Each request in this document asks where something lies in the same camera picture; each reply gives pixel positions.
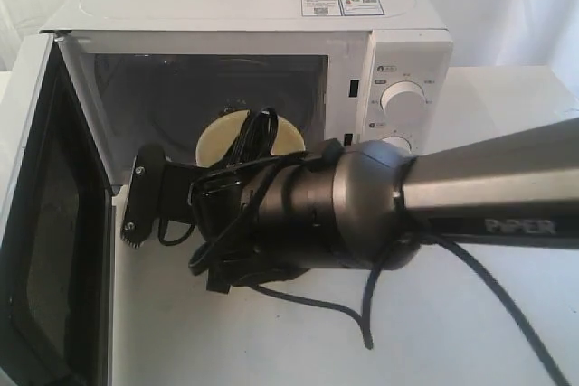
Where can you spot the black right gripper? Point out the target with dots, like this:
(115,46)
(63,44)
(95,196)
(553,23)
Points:
(221,201)

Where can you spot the cream ceramic bowl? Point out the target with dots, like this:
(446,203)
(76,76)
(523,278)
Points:
(219,135)

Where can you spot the white microwave door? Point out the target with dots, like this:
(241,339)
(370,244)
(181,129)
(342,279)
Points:
(57,221)

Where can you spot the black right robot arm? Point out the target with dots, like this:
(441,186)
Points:
(267,218)

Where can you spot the white microwave oven body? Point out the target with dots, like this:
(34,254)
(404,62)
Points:
(127,56)

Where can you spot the glass turntable plate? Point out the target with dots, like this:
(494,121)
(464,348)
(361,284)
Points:
(182,120)

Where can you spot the lower white control knob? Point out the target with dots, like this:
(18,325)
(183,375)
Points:
(403,144)

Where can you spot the white control knob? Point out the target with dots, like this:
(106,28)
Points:
(404,98)
(403,144)

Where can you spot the blue white warning sticker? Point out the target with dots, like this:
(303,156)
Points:
(334,8)

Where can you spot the upper white control knob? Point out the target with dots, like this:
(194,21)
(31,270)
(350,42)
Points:
(404,98)

